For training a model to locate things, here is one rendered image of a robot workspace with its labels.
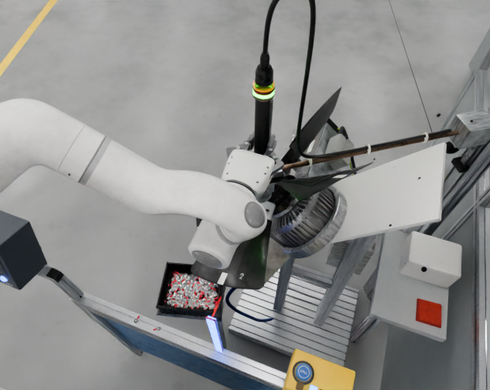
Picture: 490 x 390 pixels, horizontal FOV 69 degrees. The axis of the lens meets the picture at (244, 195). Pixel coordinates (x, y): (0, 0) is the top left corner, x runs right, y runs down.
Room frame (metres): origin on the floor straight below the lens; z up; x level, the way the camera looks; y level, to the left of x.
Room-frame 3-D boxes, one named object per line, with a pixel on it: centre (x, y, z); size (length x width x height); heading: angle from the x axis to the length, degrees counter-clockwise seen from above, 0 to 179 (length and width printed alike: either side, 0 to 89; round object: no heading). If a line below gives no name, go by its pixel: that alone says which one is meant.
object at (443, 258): (0.55, -0.65, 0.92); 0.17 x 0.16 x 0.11; 69
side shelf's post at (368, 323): (0.49, -0.59, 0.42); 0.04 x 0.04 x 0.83; 69
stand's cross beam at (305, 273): (0.63, -0.29, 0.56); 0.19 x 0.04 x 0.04; 69
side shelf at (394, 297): (0.49, -0.59, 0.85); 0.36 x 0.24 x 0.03; 159
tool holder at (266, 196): (0.59, -0.05, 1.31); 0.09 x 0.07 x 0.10; 104
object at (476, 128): (0.73, -0.65, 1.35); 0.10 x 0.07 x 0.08; 104
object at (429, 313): (0.37, -0.61, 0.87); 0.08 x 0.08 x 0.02; 71
